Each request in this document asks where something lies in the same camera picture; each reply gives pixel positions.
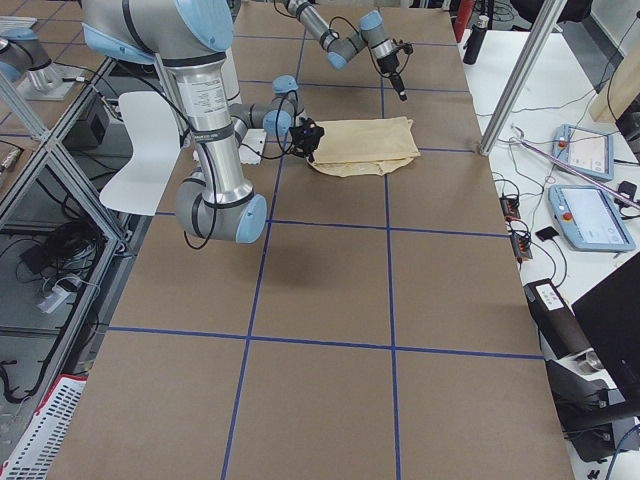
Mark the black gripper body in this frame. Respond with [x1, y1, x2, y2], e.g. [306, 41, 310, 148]
[375, 39, 414, 82]
[289, 118, 325, 155]

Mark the beige long sleeve printed shirt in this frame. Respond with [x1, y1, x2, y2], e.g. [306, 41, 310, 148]
[308, 116, 420, 178]

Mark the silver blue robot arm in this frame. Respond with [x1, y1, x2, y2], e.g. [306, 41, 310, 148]
[273, 0, 413, 101]
[82, 1, 267, 244]

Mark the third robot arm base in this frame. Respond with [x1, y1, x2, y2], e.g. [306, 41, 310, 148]
[1, 27, 71, 101]

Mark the black water bottle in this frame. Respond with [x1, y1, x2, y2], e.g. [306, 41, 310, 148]
[462, 15, 489, 65]

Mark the red cylinder bottle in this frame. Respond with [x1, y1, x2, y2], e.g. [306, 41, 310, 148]
[453, 0, 475, 43]

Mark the white plastic chair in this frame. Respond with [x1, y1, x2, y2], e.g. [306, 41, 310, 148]
[99, 91, 181, 216]

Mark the far blue teach pendant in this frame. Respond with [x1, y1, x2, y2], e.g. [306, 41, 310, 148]
[552, 124, 614, 182]

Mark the blue teach pendant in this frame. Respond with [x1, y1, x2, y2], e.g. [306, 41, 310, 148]
[552, 124, 614, 182]
[548, 185, 636, 253]

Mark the near blue teach pendant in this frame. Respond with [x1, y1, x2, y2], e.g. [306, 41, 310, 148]
[548, 185, 636, 253]

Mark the metal reacher grabber tool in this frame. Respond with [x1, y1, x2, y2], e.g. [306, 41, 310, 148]
[512, 125, 640, 210]

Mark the white power strip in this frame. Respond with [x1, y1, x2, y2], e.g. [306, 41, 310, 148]
[37, 278, 80, 314]

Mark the black computer monitor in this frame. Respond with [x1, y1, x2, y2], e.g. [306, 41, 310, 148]
[572, 255, 639, 399]

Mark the black desk device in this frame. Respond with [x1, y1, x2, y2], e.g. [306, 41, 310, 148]
[523, 279, 639, 462]

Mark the white perforated basket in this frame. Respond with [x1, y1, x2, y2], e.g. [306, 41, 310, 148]
[1, 374, 87, 480]

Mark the aluminium frame post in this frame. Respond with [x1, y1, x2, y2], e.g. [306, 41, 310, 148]
[478, 0, 566, 156]

